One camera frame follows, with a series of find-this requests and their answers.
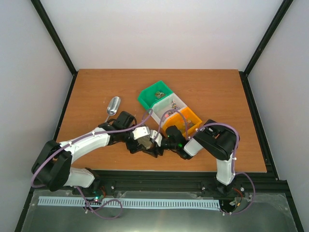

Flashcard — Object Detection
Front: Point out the gold metal jar lid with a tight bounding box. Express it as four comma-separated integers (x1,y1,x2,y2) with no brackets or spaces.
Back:
138,137,153,149

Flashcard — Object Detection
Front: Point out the orange plastic bin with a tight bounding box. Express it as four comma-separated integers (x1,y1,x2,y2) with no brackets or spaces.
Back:
162,107,202,137

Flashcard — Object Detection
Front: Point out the silver metal scoop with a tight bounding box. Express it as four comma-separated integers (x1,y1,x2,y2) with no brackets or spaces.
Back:
105,96,121,122

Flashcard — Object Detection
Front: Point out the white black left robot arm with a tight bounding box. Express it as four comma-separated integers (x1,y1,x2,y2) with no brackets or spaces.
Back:
31,111,150,191

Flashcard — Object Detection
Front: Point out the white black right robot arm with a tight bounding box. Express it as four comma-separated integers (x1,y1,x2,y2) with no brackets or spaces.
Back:
139,119,240,196

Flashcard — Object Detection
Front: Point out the white translucent plastic bin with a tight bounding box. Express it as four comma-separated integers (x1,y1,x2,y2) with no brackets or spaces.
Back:
151,93,187,125

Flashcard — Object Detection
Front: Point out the green plastic bin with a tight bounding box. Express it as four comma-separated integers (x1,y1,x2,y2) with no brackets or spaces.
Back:
138,80,173,110

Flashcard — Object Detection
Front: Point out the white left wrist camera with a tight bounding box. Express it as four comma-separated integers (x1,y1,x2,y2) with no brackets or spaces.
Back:
132,126,150,140

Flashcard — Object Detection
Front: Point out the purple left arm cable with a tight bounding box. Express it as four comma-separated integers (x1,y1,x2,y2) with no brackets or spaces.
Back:
30,108,153,220

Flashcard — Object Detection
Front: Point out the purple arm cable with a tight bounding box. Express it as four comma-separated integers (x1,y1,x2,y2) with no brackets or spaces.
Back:
158,109,256,216
30,108,153,220

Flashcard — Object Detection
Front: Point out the light blue slotted cable duct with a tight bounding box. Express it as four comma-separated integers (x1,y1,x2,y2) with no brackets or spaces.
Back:
37,196,220,211

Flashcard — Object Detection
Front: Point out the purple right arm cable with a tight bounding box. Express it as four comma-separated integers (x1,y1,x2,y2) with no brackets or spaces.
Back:
158,109,256,216

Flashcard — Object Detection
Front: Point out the black aluminium frame rail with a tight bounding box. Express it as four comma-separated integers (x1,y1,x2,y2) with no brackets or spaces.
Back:
14,169,305,232

